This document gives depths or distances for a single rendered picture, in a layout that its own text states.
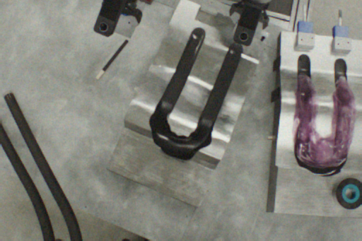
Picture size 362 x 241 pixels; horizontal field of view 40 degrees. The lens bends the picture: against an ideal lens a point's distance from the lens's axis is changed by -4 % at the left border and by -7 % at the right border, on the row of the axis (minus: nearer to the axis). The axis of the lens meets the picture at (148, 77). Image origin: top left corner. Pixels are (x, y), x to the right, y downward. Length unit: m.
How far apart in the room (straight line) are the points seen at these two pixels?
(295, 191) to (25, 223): 1.31
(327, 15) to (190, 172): 1.35
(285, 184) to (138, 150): 0.39
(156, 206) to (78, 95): 0.38
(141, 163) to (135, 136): 0.07
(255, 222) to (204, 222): 0.14
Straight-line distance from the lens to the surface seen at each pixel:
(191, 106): 1.30
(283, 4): 2.21
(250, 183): 1.41
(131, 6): 1.20
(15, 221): 2.29
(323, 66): 1.45
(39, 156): 1.36
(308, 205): 1.33
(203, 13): 1.43
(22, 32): 1.54
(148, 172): 1.33
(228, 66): 1.37
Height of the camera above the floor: 2.19
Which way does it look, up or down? 75 degrees down
